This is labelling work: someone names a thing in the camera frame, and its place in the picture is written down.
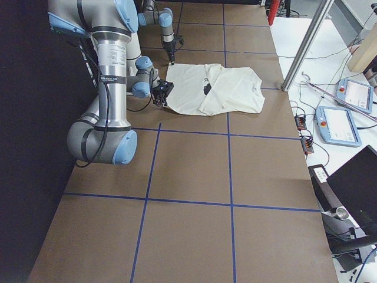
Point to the upper orange black connector block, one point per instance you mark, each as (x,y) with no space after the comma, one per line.
(300,122)

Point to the black box with white label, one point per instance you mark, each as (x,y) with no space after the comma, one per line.
(325,195)

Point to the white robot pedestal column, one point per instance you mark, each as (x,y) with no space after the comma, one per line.
(133,53)

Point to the lower teach pendant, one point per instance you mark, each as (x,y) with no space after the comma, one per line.
(336,126)

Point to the upper teach pendant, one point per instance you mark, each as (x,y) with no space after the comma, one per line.
(357,94)

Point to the lower orange black connector block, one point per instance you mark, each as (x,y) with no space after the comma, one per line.
(307,145)

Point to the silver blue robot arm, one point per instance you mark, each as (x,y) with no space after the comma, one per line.
(103,134)
(150,14)

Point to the black laptop screen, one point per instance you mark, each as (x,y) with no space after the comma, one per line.
(354,184)

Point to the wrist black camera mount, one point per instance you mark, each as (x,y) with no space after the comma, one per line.
(178,39)

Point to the silver metal cup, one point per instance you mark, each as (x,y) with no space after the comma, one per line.
(341,213)

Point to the wooden beam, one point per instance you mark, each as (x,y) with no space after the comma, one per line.
(364,55)

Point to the teach pendant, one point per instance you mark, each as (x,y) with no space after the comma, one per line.
(336,126)
(357,94)

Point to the cream long-sleeve cat shirt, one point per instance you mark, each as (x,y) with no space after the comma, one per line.
(212,89)

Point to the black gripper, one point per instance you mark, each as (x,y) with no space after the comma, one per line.
(169,48)
(159,95)

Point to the black stand base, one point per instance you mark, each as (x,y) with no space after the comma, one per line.
(353,248)

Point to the metal rod with hook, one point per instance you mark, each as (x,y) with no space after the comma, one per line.
(340,102)

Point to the red cylinder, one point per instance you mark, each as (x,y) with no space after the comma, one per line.
(274,6)

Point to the orange black connector block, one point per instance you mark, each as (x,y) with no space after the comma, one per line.
(300,122)
(307,145)

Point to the aluminium frame post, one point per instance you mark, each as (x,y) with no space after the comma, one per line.
(308,39)

